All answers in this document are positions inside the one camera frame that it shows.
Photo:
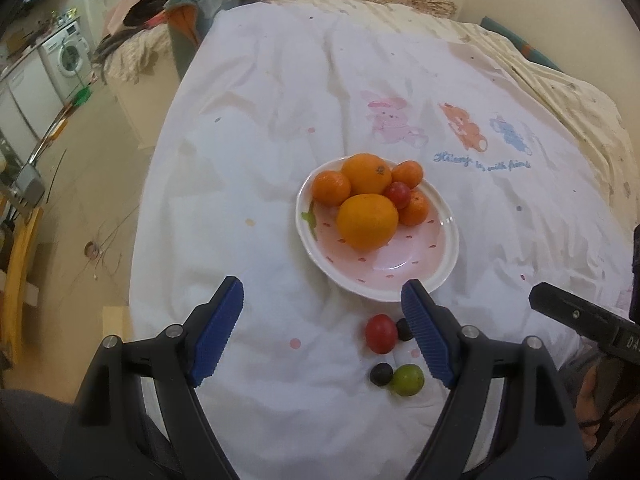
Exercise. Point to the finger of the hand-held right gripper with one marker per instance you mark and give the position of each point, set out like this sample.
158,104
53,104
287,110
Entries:
570,310

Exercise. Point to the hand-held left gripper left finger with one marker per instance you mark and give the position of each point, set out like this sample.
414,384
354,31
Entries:
217,332

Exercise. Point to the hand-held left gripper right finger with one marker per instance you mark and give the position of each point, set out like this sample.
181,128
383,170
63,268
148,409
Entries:
427,337

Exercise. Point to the dark round berry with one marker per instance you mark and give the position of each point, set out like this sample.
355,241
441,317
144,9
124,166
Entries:
404,329
381,374

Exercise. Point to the red cherry tomato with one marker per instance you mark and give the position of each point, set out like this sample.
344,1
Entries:
381,333

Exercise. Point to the green plum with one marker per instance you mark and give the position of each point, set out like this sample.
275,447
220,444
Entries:
407,380

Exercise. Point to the pink strawberry pattern plate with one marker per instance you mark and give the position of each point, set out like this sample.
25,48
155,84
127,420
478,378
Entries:
400,255

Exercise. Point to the small tangerine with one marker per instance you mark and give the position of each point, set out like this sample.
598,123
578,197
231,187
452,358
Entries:
407,174
330,186
414,208

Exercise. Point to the large orange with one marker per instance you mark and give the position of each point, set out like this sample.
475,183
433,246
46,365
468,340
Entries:
367,221
369,174

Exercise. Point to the red plum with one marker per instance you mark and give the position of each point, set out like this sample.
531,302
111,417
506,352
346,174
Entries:
397,194

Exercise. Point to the pink printed cloth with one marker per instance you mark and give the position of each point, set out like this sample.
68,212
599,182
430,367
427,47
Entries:
622,297

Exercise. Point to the tape roll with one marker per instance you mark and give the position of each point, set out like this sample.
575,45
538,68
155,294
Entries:
91,249

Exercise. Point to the white printed blanket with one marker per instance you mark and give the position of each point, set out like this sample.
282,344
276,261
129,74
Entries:
260,160

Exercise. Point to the yellow wooden shelf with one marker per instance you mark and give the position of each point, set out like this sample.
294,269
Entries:
20,260

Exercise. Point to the pale yellow bed sheet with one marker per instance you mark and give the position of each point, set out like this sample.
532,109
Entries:
565,90

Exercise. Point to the teal cushion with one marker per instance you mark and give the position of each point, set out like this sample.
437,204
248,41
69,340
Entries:
520,45

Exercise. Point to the green dustpan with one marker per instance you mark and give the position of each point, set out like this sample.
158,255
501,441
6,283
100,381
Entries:
82,95

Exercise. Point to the white kitchen base cabinets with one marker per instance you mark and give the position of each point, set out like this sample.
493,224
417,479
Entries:
25,100

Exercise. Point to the white washing machine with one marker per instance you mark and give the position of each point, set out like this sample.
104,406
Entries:
67,55

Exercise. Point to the pile of clothes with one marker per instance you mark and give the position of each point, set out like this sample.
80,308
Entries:
150,5

